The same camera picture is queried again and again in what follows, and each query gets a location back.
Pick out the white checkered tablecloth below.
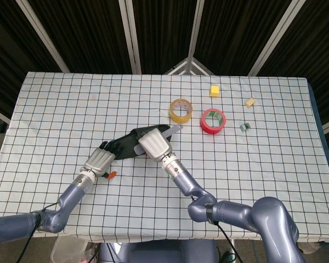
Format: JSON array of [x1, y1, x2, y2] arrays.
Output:
[[0, 71, 329, 243]]

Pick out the dark green slipper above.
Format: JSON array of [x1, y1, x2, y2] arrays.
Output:
[[98, 123, 171, 160]]

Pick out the grey cleaning brush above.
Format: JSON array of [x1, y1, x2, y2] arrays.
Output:
[[133, 123, 184, 156]]

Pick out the yellow transparent tape roll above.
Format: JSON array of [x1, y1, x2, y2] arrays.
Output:
[[169, 98, 194, 124]]

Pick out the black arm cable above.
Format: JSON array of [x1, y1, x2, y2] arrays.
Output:
[[190, 196, 241, 263], [23, 202, 60, 263]]

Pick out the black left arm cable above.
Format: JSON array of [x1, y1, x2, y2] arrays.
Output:
[[23, 202, 60, 263]]

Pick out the clear plastic container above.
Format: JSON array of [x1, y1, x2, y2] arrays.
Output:
[[51, 236, 90, 263]]

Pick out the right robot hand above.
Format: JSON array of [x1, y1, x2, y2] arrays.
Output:
[[138, 129, 173, 162]]

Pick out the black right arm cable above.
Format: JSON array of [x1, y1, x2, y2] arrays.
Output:
[[190, 196, 241, 263]]

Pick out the red tape roll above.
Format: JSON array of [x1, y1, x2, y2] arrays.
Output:
[[199, 108, 227, 135]]

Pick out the black folding screen white frames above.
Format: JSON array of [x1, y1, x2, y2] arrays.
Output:
[[0, 0, 329, 132]]

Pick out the blue grey robot torso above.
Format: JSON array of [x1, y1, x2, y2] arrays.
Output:
[[98, 239, 219, 263]]

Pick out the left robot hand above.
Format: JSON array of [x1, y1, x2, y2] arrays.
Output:
[[83, 140, 118, 181]]

